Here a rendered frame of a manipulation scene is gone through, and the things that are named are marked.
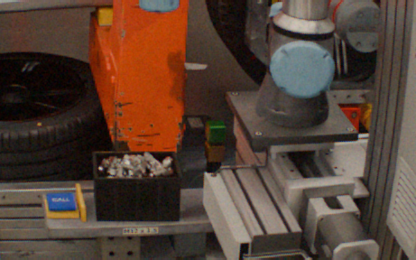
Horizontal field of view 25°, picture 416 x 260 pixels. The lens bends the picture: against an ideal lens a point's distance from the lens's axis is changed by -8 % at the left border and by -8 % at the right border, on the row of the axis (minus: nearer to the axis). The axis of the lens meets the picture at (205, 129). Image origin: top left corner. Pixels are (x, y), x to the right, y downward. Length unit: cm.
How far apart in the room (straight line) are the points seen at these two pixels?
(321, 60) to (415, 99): 24
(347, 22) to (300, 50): 72
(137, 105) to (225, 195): 60
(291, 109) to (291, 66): 19
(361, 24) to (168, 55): 49
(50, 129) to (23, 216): 25
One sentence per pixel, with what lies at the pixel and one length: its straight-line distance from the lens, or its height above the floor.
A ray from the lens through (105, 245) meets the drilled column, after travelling 235.
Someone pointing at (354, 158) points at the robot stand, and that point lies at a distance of 205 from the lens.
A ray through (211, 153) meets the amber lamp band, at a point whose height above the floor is 59.
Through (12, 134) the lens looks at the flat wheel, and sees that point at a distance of 262.
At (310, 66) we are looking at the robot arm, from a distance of 175.
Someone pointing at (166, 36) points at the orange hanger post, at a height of 83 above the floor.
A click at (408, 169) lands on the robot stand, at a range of 162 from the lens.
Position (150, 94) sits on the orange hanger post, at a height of 68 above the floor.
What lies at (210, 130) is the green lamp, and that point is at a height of 65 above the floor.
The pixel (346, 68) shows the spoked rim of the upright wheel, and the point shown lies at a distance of 278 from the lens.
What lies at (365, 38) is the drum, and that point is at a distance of 248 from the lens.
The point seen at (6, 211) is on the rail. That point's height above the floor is 33.
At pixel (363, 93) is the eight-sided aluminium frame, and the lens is 270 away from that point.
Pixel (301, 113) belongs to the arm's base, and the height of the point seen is 85.
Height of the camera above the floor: 161
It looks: 25 degrees down
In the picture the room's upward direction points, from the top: 3 degrees clockwise
